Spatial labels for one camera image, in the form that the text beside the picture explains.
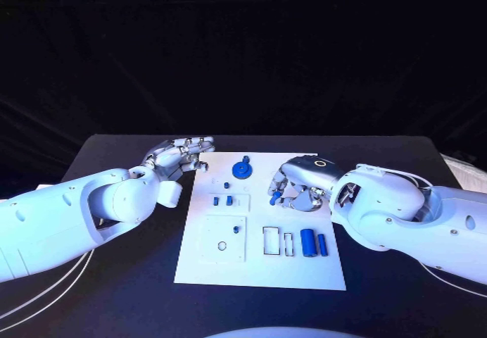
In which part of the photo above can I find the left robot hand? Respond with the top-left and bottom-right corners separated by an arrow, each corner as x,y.
141,136 -> 214,182

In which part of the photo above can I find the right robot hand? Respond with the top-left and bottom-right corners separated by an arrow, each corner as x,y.
266,155 -> 347,212

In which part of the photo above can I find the white task board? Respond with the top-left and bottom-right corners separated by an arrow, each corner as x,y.
172,151 -> 347,292

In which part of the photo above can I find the blue gear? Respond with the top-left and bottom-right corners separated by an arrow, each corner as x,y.
231,161 -> 255,180

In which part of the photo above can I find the large blue cylinder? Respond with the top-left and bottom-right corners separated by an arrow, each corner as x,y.
299,228 -> 318,258

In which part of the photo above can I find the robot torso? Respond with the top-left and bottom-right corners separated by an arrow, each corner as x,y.
203,326 -> 365,338

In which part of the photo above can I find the white cable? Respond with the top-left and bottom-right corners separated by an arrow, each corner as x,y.
381,168 -> 435,190
0,249 -> 95,333
0,248 -> 89,320
420,262 -> 487,298

